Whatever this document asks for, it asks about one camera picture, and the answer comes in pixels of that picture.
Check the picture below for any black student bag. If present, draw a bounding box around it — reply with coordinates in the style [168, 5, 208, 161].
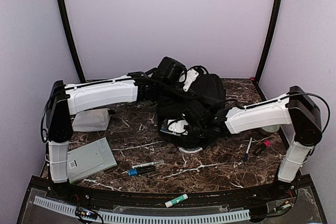
[156, 74, 229, 148]

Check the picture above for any white fabric pouch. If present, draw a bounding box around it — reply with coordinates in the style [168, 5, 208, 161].
[72, 108, 110, 132]

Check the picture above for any grey notebook with barcode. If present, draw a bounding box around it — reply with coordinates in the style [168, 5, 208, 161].
[68, 137, 117, 184]

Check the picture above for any dog picture book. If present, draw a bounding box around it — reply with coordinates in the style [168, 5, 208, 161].
[160, 119, 186, 136]

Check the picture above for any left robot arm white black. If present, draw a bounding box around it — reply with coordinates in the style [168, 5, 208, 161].
[40, 57, 204, 184]

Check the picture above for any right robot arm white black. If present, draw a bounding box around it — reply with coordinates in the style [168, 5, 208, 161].
[177, 86, 331, 184]

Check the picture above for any clear white pen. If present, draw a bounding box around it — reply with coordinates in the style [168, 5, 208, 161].
[132, 160, 164, 169]

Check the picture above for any black marker blue cap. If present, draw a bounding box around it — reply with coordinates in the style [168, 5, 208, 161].
[128, 165, 156, 176]

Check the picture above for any blue capped white pen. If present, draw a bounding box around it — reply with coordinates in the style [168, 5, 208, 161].
[243, 137, 253, 162]

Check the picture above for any pink black highlighter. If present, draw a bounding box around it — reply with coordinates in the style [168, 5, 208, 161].
[254, 140, 270, 156]

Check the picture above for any green white glue stick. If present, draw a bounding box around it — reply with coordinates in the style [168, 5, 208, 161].
[165, 194, 188, 208]

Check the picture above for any pale green bowl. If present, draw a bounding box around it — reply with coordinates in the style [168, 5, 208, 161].
[261, 125, 280, 133]

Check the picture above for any small circuit board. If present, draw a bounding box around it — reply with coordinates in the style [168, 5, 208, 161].
[75, 207, 98, 220]

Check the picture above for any grey slotted cable duct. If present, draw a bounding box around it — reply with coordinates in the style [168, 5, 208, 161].
[33, 196, 250, 223]

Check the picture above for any left black frame post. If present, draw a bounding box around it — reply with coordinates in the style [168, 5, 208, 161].
[57, 0, 86, 83]

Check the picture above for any black frame post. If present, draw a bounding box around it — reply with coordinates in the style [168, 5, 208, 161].
[254, 0, 281, 85]
[57, 0, 86, 83]

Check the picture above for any right black frame post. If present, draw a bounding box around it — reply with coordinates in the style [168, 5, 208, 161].
[254, 0, 281, 85]

